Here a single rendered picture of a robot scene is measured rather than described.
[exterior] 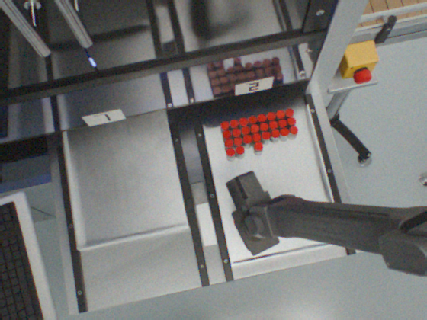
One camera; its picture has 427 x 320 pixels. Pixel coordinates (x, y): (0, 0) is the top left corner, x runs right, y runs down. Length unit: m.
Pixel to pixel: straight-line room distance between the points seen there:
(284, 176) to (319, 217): 0.49
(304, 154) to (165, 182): 0.34
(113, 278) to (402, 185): 1.38
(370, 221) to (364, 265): 1.48
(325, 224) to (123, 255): 0.60
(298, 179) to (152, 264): 0.40
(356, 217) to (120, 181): 0.70
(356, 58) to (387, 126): 1.12
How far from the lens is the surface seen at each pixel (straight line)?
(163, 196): 1.21
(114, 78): 0.97
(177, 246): 1.20
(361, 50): 1.19
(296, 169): 1.23
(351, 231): 0.69
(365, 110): 2.27
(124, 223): 1.22
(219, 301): 2.06
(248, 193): 0.93
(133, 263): 1.21
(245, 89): 1.14
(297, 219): 0.79
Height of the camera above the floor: 2.06
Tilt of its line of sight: 75 degrees down
